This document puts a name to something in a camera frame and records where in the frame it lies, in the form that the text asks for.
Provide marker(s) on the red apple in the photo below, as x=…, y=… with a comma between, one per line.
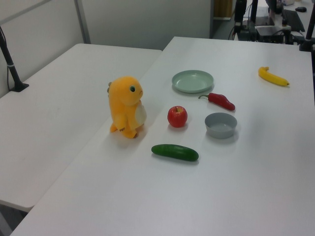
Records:
x=177, y=118

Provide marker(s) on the grey plastic bowl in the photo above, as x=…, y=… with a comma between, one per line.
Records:
x=220, y=130

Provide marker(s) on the orange plush dinosaur toy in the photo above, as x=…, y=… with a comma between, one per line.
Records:
x=125, y=103

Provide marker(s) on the green cucumber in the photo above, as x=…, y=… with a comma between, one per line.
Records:
x=174, y=152

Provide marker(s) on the pale green plastic plate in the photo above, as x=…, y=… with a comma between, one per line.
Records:
x=192, y=81

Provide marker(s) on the red chili pepper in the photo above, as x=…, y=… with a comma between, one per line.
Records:
x=221, y=100

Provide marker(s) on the yellow banana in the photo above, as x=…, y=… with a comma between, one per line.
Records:
x=270, y=78

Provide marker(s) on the black tripod pole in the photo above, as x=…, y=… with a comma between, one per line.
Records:
x=253, y=11
x=240, y=12

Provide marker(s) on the black electronics box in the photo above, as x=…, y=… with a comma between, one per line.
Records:
x=268, y=33

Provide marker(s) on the black clamped stand pole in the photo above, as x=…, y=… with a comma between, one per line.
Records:
x=308, y=29

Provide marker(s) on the black computer mouse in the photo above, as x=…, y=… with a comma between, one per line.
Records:
x=300, y=9

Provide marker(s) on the grey partition post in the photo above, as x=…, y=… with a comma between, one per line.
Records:
x=83, y=22

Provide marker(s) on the black camera stand pole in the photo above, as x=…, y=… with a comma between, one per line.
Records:
x=12, y=71

